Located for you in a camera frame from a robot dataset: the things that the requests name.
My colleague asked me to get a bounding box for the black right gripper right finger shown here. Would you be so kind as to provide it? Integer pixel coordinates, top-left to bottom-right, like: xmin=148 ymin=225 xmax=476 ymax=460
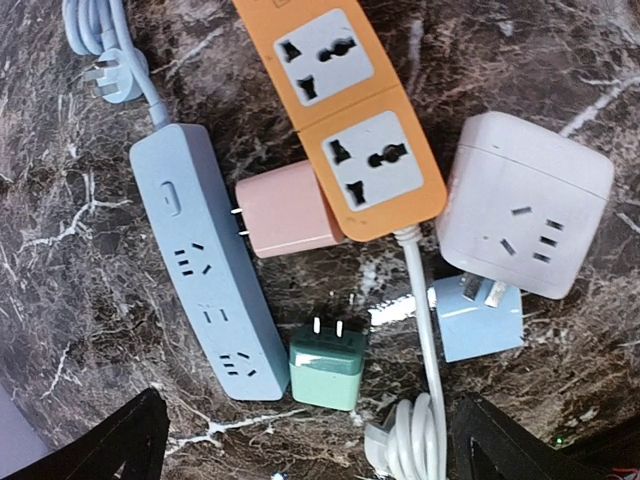
xmin=452 ymin=393 xmax=639 ymax=480

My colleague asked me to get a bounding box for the pink plug adapter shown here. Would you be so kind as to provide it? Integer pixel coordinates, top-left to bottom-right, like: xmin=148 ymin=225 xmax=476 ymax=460
xmin=235 ymin=160 xmax=345 ymax=259

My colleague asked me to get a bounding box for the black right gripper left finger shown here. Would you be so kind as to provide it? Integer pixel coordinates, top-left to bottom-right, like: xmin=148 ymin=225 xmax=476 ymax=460
xmin=8 ymin=388 xmax=168 ymax=480

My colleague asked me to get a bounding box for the white power strip cable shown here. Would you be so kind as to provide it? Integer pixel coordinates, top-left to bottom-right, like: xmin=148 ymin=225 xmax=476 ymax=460
xmin=363 ymin=224 xmax=448 ymax=480

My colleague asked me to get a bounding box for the light blue plug adapter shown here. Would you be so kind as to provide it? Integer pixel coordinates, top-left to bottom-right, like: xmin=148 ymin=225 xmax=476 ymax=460
xmin=434 ymin=275 xmax=524 ymax=363

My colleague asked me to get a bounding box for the green plug adapter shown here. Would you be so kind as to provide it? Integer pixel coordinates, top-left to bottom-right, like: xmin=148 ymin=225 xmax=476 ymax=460
xmin=289 ymin=317 xmax=367 ymax=411

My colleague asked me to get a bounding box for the orange power strip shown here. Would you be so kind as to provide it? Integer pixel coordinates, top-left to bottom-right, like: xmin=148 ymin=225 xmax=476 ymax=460
xmin=234 ymin=0 xmax=447 ymax=242

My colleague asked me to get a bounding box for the white cube socket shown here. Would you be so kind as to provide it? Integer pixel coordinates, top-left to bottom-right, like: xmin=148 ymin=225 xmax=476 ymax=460
xmin=435 ymin=111 xmax=614 ymax=300

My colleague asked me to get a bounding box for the blue power strip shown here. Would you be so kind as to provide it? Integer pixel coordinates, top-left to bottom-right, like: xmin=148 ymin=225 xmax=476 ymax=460
xmin=130 ymin=123 xmax=290 ymax=401

